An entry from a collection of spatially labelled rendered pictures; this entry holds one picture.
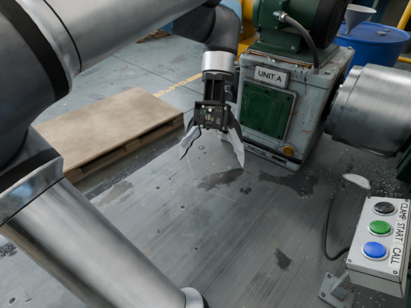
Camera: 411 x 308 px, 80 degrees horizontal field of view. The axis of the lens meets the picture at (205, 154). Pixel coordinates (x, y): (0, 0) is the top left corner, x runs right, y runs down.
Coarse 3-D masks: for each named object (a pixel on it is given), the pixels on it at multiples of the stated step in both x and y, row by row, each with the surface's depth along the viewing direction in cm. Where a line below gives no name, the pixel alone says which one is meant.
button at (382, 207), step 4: (376, 204) 45; (380, 204) 45; (384, 204) 45; (388, 204) 44; (392, 204) 44; (376, 208) 45; (380, 208) 44; (384, 208) 44; (388, 208) 43; (392, 208) 43; (380, 212) 44; (384, 212) 43; (388, 212) 43
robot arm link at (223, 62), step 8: (208, 56) 51; (216, 56) 50; (224, 56) 50; (232, 56) 51; (208, 64) 51; (216, 64) 50; (224, 64) 50; (232, 64) 51; (216, 72) 51; (224, 72) 51; (232, 72) 52
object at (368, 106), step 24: (360, 72) 69; (384, 72) 66; (408, 72) 66; (336, 96) 75; (360, 96) 66; (384, 96) 64; (408, 96) 61; (336, 120) 72; (360, 120) 67; (384, 120) 64; (408, 120) 61; (360, 144) 72; (384, 144) 67
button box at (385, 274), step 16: (368, 208) 46; (400, 208) 43; (368, 224) 43; (400, 224) 41; (352, 240) 42; (368, 240) 41; (384, 240) 39; (400, 240) 38; (352, 256) 39; (368, 256) 38; (384, 256) 37; (400, 256) 36; (352, 272) 39; (368, 272) 37; (384, 272) 35; (400, 272) 35; (384, 288) 37; (400, 288) 35
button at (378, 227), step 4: (376, 220) 43; (380, 220) 42; (372, 224) 42; (376, 224) 42; (380, 224) 41; (384, 224) 41; (388, 224) 41; (372, 228) 41; (376, 228) 41; (380, 228) 41; (384, 228) 40; (388, 228) 40; (376, 232) 41; (380, 232) 40; (384, 232) 40
